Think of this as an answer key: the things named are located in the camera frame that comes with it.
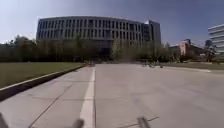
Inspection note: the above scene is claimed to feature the grey stone slab plaza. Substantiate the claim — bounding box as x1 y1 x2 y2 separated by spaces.
0 63 224 128

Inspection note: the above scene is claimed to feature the reddish building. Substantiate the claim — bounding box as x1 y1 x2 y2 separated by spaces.
168 38 208 63

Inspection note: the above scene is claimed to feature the large curved grey building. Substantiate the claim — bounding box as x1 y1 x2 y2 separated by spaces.
35 15 162 61

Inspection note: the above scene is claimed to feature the grass lawn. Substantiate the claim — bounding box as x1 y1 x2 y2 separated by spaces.
0 61 84 89

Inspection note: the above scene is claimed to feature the grass strip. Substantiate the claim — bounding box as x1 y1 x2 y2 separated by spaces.
163 62 224 71

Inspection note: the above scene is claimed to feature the pale paving strip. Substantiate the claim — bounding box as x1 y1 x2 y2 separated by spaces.
79 66 97 128

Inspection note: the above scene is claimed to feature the white multi-storey building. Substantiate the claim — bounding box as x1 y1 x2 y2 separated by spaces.
207 23 224 56

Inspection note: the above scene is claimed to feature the row of trees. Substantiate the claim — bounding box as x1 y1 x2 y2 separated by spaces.
0 34 181 64

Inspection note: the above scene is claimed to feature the robot's own part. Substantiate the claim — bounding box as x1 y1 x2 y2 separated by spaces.
72 118 85 128
137 116 152 128

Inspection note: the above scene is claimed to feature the low stone kerb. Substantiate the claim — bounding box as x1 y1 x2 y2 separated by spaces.
0 64 87 102

